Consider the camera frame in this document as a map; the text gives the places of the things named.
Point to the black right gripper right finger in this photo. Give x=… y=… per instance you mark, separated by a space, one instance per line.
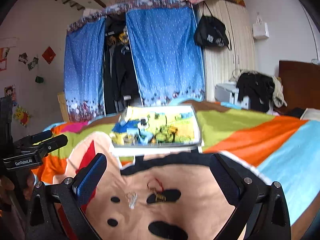
x=260 y=210

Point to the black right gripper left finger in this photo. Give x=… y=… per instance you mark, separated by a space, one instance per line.
x=54 y=208

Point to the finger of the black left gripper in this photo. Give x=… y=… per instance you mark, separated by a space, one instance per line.
x=54 y=143
x=42 y=137

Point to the person's left hand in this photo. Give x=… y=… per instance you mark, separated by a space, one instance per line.
x=10 y=187

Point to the small green hanging pouch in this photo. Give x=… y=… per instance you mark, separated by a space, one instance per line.
x=39 y=79

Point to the colourful cartoon bedspread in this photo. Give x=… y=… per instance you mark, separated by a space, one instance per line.
x=174 y=195

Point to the left blue dotted curtain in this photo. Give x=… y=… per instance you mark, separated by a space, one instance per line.
x=83 y=72

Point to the blue dotted curtain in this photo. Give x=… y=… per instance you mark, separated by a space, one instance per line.
x=83 y=72
x=168 y=64

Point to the dark hanging clothes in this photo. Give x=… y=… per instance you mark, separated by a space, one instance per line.
x=120 y=82

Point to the white tray with frog picture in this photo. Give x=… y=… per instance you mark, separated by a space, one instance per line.
x=154 y=130

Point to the black clothes pile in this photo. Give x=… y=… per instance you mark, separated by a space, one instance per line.
x=259 y=88

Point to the white small cabinet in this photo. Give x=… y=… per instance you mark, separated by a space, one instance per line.
x=227 y=92

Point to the dark wooden headboard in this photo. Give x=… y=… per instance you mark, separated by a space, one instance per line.
x=300 y=81

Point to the light wooden wardrobe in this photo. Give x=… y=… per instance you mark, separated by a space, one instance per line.
x=222 y=64

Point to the right blue dotted curtain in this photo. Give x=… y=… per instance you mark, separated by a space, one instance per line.
x=168 y=64

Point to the white paper bag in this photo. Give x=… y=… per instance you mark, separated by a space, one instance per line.
x=260 y=29

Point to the black hanging bag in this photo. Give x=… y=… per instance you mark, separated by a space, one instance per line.
x=210 y=31

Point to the sun cartoon wall sticker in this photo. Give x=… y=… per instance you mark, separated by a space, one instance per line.
x=22 y=116

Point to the cartoon character wall sticker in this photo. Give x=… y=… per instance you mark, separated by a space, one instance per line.
x=11 y=91

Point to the wall photo cards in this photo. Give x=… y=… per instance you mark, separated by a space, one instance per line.
x=31 y=64

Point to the red square wall paper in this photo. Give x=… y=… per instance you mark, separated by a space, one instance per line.
x=48 y=55

